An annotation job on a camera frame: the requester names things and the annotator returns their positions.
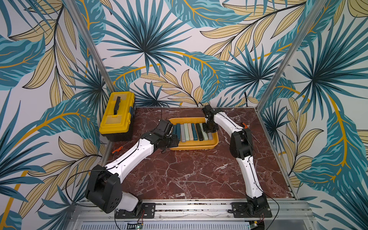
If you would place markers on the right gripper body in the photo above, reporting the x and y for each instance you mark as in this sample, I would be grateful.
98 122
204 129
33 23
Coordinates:
211 126

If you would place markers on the right aluminium frame post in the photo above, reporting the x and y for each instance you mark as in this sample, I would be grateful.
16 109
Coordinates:
317 7

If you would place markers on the orange screwdriver right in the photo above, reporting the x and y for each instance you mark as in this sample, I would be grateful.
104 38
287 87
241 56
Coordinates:
247 128

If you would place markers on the aluminium frame post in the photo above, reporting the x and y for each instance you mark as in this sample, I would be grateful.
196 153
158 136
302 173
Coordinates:
82 26
317 7

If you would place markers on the mint green pruning pliers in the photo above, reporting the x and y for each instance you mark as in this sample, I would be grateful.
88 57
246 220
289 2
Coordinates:
205 136

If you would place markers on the light green pruning pliers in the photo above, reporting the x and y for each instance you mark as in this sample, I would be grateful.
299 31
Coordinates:
186 132

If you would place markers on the teal pruning pliers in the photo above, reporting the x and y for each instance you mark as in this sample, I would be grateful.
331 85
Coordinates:
195 136

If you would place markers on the yellow black toolbox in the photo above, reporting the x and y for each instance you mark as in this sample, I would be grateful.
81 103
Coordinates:
117 121

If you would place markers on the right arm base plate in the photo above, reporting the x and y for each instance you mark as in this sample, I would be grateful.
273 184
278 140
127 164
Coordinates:
247 210

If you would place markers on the beige pruning pliers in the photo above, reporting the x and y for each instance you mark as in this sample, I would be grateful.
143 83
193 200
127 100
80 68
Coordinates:
190 131

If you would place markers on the yellow plastic storage tray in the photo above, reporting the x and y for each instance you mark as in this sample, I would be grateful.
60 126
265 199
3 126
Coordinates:
194 145

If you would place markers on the black pruning pliers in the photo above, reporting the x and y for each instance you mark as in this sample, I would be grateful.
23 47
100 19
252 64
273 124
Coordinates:
199 132

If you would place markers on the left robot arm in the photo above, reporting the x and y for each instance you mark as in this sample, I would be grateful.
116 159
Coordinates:
104 184

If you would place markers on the left aluminium frame post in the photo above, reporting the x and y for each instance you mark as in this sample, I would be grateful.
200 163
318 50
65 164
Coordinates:
82 26

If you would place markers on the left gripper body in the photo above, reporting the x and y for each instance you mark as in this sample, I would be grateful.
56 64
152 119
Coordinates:
170 141

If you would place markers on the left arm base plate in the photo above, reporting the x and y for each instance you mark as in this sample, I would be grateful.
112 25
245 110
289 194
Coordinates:
142 210

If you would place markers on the aluminium front rail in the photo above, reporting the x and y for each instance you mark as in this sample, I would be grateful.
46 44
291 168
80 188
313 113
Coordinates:
198 214

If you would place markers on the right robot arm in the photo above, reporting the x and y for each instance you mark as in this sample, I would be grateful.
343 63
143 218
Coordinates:
242 149

